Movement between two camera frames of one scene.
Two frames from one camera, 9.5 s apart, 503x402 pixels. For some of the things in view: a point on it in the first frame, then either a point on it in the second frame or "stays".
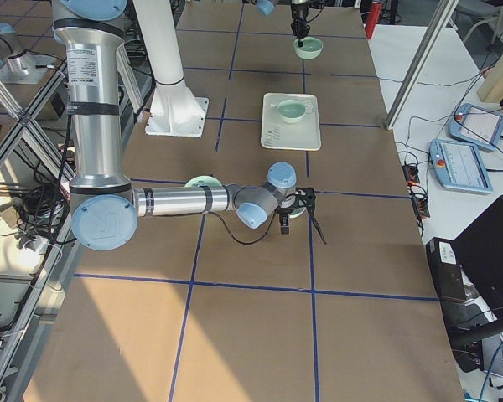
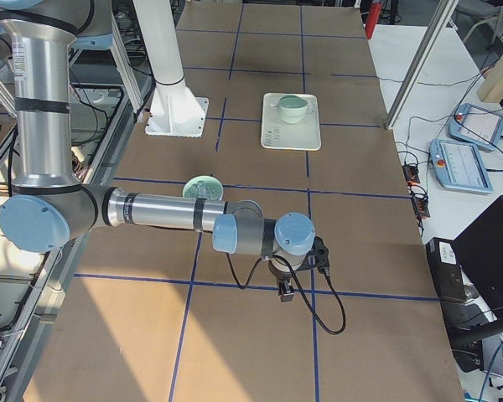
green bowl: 312,47 → 292,109
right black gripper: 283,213 → 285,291
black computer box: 446,271 stays
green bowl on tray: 291,111 stays
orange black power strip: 419,198 stays
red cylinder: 373,16 stays
